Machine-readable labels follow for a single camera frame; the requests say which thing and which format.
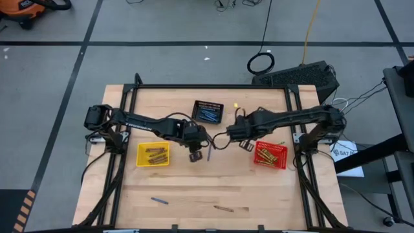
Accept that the yellow plastic basket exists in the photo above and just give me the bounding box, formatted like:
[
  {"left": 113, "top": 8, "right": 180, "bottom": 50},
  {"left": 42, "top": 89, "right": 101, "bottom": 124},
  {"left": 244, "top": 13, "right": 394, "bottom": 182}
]
[{"left": 135, "top": 141, "right": 171, "bottom": 168}]

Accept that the yellow hanging cable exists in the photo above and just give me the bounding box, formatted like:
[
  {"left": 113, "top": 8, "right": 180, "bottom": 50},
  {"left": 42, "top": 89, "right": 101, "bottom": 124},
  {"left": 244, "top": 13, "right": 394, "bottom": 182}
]
[{"left": 301, "top": 0, "right": 321, "bottom": 65}]

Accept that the black computer case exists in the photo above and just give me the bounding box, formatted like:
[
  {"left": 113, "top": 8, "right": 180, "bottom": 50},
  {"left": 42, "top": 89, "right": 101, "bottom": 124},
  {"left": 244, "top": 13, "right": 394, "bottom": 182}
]
[{"left": 251, "top": 60, "right": 340, "bottom": 105}]

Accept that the black aluminium rig frame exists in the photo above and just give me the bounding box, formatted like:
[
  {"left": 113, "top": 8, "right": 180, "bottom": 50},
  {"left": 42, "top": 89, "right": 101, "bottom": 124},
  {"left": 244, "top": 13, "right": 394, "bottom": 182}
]
[{"left": 72, "top": 72, "right": 349, "bottom": 231}]

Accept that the black desk device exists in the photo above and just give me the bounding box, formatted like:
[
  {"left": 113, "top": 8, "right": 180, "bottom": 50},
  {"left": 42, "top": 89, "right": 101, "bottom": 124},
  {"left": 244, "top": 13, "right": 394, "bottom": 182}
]
[{"left": 402, "top": 60, "right": 414, "bottom": 98}]

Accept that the grey desk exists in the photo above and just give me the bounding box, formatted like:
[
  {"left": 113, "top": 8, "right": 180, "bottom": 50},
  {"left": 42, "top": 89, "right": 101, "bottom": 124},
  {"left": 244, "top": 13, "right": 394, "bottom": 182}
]
[{"left": 382, "top": 64, "right": 414, "bottom": 153}]

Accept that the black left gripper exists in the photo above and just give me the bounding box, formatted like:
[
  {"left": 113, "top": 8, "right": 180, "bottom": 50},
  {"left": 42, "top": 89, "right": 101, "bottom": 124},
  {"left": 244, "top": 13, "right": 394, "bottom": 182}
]
[{"left": 179, "top": 119, "right": 210, "bottom": 163}]

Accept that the black desk leg beam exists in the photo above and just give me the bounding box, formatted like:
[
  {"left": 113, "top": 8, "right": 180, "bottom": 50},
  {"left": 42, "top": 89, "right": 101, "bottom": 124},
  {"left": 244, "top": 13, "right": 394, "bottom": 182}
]
[{"left": 332, "top": 133, "right": 409, "bottom": 175}]

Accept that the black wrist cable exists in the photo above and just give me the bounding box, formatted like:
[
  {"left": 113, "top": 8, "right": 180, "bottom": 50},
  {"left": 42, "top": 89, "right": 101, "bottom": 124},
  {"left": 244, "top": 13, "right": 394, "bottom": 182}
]
[
  {"left": 210, "top": 131, "right": 231, "bottom": 151},
  {"left": 165, "top": 111, "right": 197, "bottom": 124}
]

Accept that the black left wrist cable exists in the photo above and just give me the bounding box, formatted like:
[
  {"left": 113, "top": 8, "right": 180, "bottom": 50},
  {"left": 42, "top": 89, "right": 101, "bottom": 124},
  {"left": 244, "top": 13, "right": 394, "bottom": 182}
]
[{"left": 165, "top": 111, "right": 197, "bottom": 124}]

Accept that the red plastic basket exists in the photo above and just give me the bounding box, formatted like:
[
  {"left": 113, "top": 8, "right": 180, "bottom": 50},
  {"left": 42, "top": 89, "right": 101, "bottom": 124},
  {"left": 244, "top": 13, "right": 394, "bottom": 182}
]
[{"left": 253, "top": 140, "right": 289, "bottom": 170}]

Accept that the orange shop vacuum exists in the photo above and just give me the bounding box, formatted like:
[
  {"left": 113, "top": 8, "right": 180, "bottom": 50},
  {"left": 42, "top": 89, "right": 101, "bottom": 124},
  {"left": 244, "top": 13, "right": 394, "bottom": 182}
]
[{"left": 0, "top": 0, "right": 48, "bottom": 30}]

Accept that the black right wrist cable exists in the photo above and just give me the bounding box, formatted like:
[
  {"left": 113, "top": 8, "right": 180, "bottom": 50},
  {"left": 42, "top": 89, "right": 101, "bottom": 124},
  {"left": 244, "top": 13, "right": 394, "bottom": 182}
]
[{"left": 210, "top": 131, "right": 231, "bottom": 151}]

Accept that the black cable tangle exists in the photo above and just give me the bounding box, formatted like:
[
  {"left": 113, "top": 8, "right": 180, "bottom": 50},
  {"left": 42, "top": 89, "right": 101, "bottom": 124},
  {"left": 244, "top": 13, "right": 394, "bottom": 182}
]
[{"left": 214, "top": 0, "right": 263, "bottom": 8}]

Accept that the black vacuum hose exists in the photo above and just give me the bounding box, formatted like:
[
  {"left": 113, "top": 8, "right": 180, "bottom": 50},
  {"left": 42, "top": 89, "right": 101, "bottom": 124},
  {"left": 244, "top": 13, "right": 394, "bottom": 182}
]
[{"left": 30, "top": 0, "right": 72, "bottom": 11}]

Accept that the black plastic basket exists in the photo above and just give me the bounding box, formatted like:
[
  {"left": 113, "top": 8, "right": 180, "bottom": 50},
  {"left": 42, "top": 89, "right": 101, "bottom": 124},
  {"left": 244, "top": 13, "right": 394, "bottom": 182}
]
[{"left": 190, "top": 100, "right": 225, "bottom": 126}]

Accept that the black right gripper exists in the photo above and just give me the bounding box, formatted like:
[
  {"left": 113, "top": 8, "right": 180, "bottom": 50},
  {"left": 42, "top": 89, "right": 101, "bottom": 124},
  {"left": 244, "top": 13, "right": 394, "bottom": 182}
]
[{"left": 225, "top": 108, "right": 271, "bottom": 153}]

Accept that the black hanging power cable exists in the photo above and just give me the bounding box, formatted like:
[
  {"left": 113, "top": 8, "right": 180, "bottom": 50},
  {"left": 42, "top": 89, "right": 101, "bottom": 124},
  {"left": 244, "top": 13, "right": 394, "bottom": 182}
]
[{"left": 246, "top": 0, "right": 276, "bottom": 76}]

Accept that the printed white paper sheet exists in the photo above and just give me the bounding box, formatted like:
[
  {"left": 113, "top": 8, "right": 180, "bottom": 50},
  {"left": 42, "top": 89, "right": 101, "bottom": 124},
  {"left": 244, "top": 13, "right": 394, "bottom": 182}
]
[{"left": 329, "top": 139, "right": 365, "bottom": 178}]

